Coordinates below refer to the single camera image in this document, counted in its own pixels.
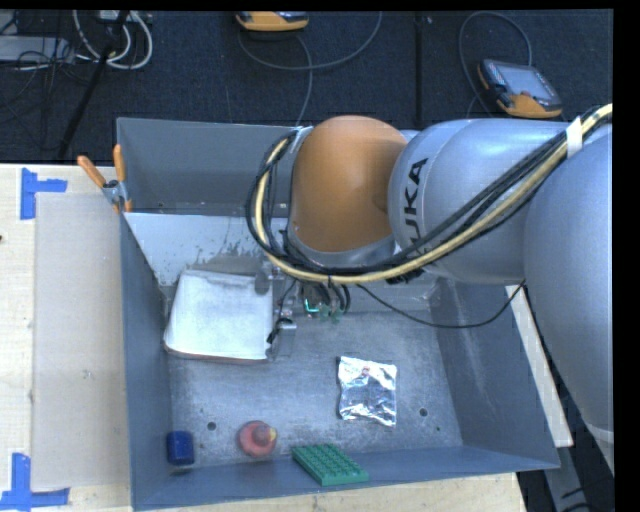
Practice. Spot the blue cylinder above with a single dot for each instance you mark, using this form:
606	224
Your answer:
180	447

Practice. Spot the white flat pad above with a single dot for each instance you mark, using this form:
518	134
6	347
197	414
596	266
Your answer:
220	315

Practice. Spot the pale cardboard board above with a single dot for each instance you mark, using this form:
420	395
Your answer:
80	325

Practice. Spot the green studded plate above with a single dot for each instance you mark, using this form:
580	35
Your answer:
330	465

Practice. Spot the silver foil packet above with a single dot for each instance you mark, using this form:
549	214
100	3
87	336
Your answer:
367	392

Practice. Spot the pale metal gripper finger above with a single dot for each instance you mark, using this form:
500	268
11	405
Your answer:
265	280
285	340

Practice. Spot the grey metal bin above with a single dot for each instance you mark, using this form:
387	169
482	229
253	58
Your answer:
310	400

